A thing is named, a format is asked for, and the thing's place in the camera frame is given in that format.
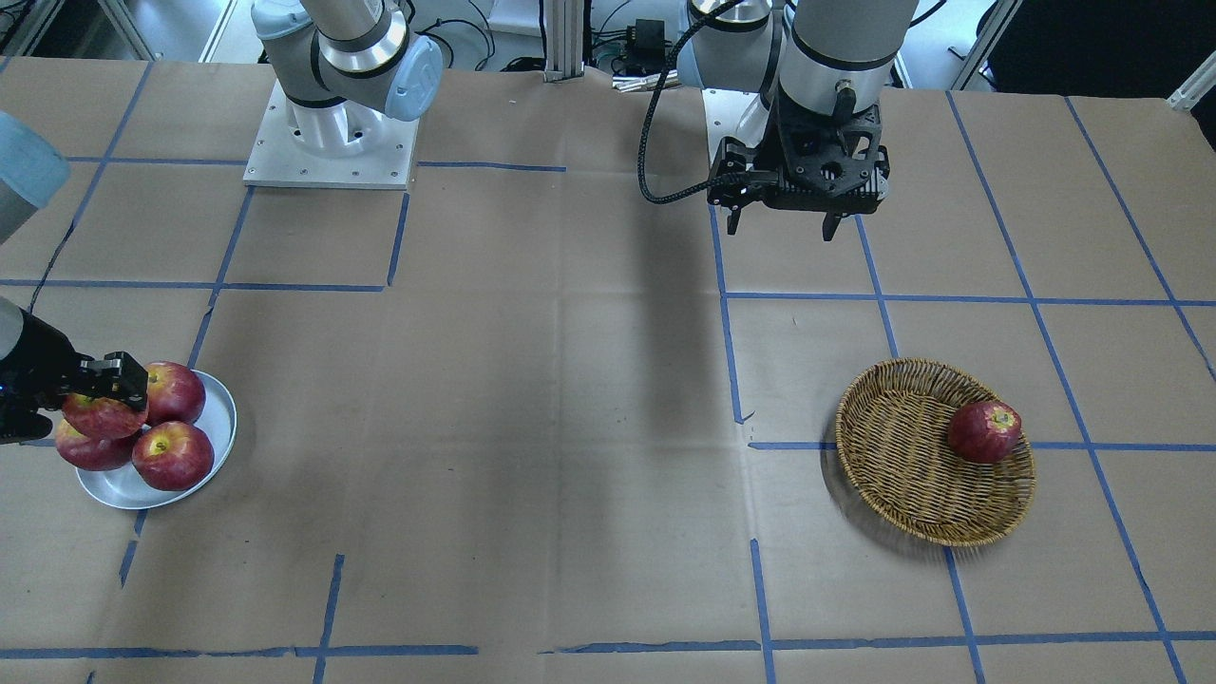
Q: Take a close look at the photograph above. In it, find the red apple plate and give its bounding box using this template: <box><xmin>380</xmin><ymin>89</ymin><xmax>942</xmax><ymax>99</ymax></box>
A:
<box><xmin>131</xmin><ymin>424</ymin><xmax>216</xmax><ymax>492</ymax></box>
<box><xmin>54</xmin><ymin>420</ymin><xmax>140</xmax><ymax>472</ymax></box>
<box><xmin>146</xmin><ymin>361</ymin><xmax>207</xmax><ymax>426</ymax></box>

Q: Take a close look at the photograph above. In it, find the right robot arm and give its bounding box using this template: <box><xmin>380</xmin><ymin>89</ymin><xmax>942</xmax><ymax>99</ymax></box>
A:
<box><xmin>2</xmin><ymin>1</ymin><xmax>445</xmax><ymax>445</ymax></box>

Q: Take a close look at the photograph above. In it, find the dark red apple in basket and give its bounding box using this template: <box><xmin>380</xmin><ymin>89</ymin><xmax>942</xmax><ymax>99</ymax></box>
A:
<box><xmin>946</xmin><ymin>400</ymin><xmax>1021</xmax><ymax>465</ymax></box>

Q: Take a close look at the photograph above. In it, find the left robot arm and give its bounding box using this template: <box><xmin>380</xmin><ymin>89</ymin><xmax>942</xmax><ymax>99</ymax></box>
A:
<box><xmin>672</xmin><ymin>1</ymin><xmax>917</xmax><ymax>239</ymax></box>

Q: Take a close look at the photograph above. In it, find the black power adapter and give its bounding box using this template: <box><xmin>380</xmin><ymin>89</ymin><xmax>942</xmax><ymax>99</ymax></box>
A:
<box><xmin>625</xmin><ymin>18</ymin><xmax>666</xmax><ymax>62</ymax></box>

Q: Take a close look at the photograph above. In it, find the red apple plate outer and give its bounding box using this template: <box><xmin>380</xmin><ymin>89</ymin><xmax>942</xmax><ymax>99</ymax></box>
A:
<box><xmin>54</xmin><ymin>420</ymin><xmax>140</xmax><ymax>472</ymax></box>

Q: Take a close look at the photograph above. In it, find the red apple plate back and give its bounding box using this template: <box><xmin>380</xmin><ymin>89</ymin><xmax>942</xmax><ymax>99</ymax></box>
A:
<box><xmin>146</xmin><ymin>361</ymin><xmax>207</xmax><ymax>426</ymax></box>

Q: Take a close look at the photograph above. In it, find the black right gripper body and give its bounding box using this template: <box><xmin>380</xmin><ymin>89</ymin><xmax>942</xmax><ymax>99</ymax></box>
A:
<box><xmin>1</xmin><ymin>305</ymin><xmax>88</xmax><ymax>445</ymax></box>

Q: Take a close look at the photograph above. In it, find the aluminium profile post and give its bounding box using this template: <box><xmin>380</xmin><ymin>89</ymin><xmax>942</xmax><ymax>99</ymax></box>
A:
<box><xmin>540</xmin><ymin>0</ymin><xmax>590</xmax><ymax>84</ymax></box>

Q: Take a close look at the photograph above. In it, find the red yellow apple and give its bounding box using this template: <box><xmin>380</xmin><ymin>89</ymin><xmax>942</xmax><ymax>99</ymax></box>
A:
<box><xmin>61</xmin><ymin>393</ymin><xmax>148</xmax><ymax>439</ymax></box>

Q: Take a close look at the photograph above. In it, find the light blue plate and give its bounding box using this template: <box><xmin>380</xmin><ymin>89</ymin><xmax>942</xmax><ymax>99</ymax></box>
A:
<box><xmin>75</xmin><ymin>370</ymin><xmax>238</xmax><ymax>510</ymax></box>

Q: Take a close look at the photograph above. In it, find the woven wicker basket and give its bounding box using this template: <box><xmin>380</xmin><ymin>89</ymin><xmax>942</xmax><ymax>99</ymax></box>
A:
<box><xmin>834</xmin><ymin>357</ymin><xmax>1037</xmax><ymax>546</ymax></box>

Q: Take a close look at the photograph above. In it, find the red apple plate front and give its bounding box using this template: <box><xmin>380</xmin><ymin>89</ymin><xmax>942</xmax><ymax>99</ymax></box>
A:
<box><xmin>131</xmin><ymin>424</ymin><xmax>216</xmax><ymax>492</ymax></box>

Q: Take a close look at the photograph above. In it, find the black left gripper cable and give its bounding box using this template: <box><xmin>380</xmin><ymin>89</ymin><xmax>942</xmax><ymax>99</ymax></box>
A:
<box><xmin>637</xmin><ymin>0</ymin><xmax>761</xmax><ymax>204</ymax></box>

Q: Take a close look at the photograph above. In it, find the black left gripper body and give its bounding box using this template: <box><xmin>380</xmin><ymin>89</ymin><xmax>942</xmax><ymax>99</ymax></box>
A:
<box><xmin>756</xmin><ymin>91</ymin><xmax>891</xmax><ymax>214</ymax></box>

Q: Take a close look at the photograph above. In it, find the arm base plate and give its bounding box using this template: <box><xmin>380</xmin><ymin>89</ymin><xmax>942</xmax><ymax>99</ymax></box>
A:
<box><xmin>243</xmin><ymin>83</ymin><xmax>420</xmax><ymax>191</ymax></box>
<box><xmin>702</xmin><ymin>89</ymin><xmax>779</xmax><ymax>175</ymax></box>

